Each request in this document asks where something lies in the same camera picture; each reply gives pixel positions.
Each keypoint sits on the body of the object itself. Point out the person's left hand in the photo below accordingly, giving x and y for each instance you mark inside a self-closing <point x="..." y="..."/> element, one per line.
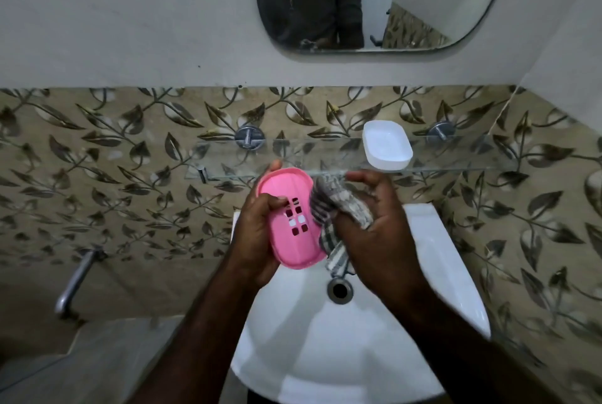
<point x="256" y="239"/>

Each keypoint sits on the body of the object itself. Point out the chrome basin drain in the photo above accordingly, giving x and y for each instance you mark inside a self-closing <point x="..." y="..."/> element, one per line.
<point x="339" y="290"/>

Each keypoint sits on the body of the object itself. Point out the person's left thumb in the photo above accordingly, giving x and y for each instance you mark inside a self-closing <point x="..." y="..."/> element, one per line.
<point x="270" y="174"/>

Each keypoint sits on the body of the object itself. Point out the pink slotted soap dish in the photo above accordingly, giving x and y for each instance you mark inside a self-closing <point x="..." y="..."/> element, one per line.
<point x="289" y="218"/>

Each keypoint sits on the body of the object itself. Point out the white soap dish tray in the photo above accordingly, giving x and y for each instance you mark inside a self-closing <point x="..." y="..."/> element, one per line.
<point x="387" y="145"/>

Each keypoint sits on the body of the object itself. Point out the person's right hand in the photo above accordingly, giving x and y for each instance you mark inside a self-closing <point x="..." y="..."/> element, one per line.
<point x="383" y="239"/>

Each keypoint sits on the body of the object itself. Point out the glass wall shelf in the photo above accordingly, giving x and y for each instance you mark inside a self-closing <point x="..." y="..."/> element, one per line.
<point x="329" y="156"/>

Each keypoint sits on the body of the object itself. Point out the person's right thumb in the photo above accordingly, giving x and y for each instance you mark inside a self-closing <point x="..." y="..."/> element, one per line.
<point x="363" y="179"/>

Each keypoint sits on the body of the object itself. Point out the chrome shelf bracket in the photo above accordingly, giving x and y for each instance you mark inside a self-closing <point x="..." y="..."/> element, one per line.
<point x="441" y="130"/>
<point x="249" y="137"/>

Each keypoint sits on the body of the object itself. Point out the white ceramic washbasin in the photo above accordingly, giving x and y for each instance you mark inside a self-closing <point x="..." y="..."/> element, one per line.
<point x="338" y="333"/>

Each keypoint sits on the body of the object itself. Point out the chrome wall tap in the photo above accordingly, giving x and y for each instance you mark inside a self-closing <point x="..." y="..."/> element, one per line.
<point x="77" y="281"/>

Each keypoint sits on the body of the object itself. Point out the person's left forearm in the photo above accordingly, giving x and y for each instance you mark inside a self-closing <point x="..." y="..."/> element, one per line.
<point x="202" y="338"/>

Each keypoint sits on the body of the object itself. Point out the person's right forearm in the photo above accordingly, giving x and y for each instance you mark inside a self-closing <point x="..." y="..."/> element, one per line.
<point x="470" y="356"/>

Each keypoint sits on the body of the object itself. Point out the checkered cleaning cloth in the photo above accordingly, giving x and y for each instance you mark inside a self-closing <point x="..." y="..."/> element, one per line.
<point x="336" y="215"/>

